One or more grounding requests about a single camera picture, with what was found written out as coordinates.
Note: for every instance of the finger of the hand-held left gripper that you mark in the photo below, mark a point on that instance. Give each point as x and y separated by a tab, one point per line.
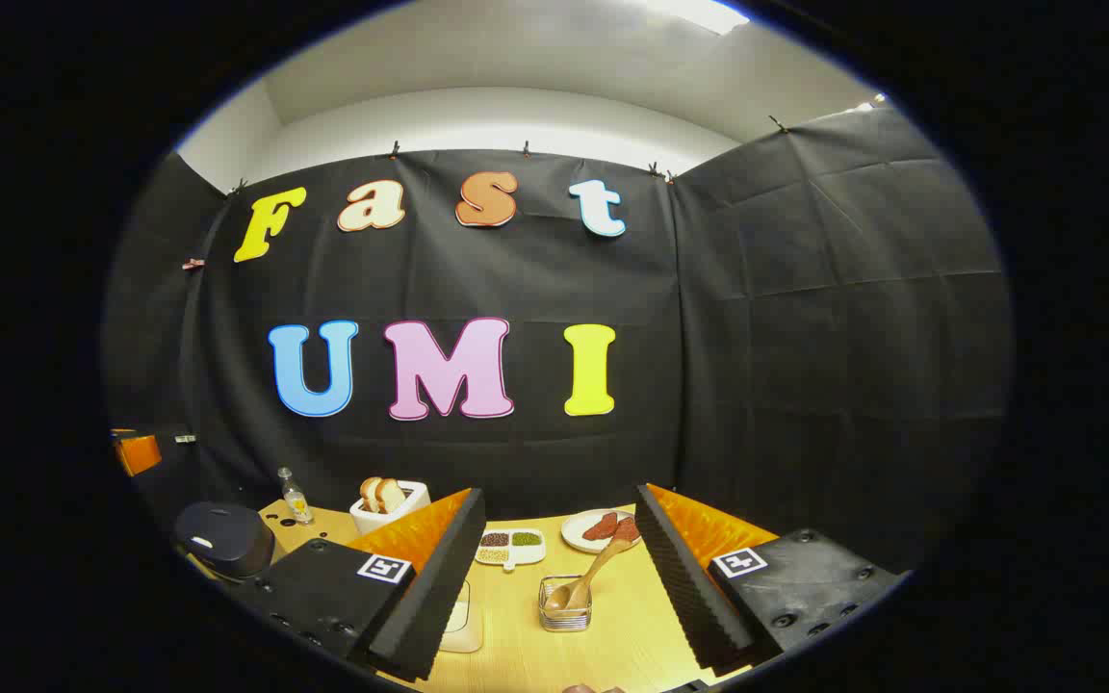
138	453

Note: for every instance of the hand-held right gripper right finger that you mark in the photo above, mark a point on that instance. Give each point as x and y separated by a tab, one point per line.
689	587

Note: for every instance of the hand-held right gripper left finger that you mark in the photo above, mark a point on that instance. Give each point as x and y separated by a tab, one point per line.
420	606

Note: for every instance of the wooden spoon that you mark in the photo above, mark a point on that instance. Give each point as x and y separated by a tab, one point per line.
593	573

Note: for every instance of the black silver rice cooker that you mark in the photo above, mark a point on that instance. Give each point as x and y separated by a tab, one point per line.
225	539

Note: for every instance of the clear glass bowl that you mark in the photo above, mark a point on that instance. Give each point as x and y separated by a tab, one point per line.
463	616

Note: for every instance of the red meat slice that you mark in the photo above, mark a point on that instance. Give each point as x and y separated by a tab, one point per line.
601	526
626	529

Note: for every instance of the white toaster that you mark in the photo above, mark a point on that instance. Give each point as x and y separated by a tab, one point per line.
391	515

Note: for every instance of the white divided grain dish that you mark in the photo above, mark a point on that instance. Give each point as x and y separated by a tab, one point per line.
510	547

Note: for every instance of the toast bread slice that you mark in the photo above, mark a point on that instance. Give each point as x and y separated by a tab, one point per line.
371	493
390	494

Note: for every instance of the white round plate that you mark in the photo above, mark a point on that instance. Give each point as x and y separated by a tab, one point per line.
576	534

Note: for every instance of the small clear glass bottle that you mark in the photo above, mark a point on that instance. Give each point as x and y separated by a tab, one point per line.
296	500

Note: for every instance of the black backdrop cloth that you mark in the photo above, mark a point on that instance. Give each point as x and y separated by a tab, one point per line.
766	366

